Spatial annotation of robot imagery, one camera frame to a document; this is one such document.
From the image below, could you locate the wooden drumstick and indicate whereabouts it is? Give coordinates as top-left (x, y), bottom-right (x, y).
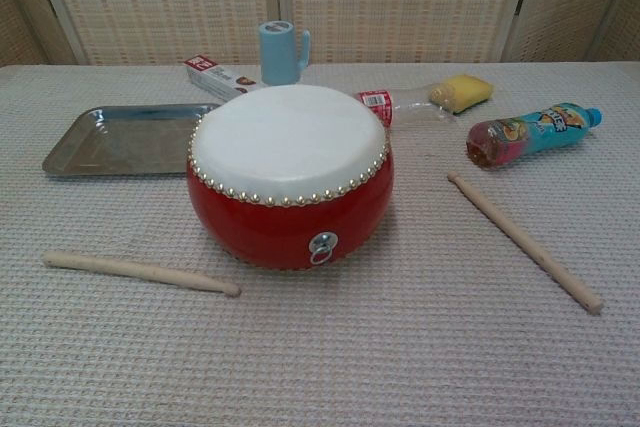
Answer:
top-left (446, 171), bottom-right (605, 317)
top-left (41, 250), bottom-right (242, 298)

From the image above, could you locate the red and white drum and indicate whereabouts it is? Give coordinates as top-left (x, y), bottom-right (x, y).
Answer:
top-left (185, 85), bottom-right (395, 272)

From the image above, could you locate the clear bottle with red label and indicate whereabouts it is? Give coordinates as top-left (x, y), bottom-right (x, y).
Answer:
top-left (355, 80), bottom-right (459, 128)

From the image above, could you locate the light blue cylindrical cup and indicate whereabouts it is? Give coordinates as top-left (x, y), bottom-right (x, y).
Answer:
top-left (257, 19), bottom-right (312, 87)

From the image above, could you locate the long red and white box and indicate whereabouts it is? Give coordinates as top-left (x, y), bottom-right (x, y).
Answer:
top-left (183, 54), bottom-right (261, 103)

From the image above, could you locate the white woven tablecloth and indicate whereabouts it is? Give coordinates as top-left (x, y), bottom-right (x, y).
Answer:
top-left (0, 62), bottom-right (640, 427)

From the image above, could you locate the yellow sponge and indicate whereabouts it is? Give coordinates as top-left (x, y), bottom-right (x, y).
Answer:
top-left (428, 73), bottom-right (497, 115)

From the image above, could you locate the rectangular stainless steel tray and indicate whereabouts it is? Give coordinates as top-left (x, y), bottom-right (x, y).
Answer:
top-left (40, 102), bottom-right (224, 179)

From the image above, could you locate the woven bamboo folding screen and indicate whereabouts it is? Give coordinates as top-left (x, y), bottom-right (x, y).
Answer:
top-left (0, 0), bottom-right (640, 68)

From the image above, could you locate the blue labelled drink bottle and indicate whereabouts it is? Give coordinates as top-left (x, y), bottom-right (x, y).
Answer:
top-left (465, 105), bottom-right (603, 171)

